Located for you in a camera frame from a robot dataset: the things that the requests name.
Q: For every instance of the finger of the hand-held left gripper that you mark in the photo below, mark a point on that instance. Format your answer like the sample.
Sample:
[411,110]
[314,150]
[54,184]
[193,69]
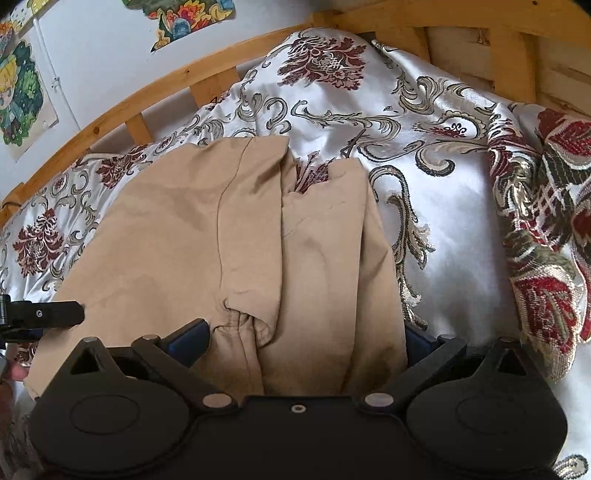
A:
[51,314]

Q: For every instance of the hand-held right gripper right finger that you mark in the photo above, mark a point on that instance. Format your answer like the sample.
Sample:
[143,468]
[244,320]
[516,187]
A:
[421,345]

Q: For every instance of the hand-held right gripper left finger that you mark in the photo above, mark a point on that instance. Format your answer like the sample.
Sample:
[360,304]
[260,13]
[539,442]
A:
[189,347]

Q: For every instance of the beige coat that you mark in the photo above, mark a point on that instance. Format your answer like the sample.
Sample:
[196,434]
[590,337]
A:
[231,258]

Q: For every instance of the person's left hand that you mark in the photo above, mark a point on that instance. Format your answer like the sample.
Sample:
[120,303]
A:
[14,373]

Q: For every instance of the red leaf brocade cushion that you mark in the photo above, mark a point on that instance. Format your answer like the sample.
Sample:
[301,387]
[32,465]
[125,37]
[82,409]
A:
[545,230]

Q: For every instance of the white floral bedspread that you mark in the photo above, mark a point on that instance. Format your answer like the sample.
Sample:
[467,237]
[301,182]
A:
[438,152]

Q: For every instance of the cartoon figure wall poster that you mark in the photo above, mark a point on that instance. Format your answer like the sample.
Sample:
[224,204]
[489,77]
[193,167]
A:
[25,97]

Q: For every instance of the white wall pipe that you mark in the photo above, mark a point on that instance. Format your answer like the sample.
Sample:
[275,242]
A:
[55,78]

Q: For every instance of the wooden bed frame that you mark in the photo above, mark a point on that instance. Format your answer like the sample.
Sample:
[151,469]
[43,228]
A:
[194,74]

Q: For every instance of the small colourful wall poster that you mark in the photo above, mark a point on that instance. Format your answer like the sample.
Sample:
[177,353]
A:
[30,14]

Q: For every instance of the colourful flower wall poster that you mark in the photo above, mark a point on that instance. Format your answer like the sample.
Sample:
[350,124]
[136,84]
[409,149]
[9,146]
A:
[184,21]

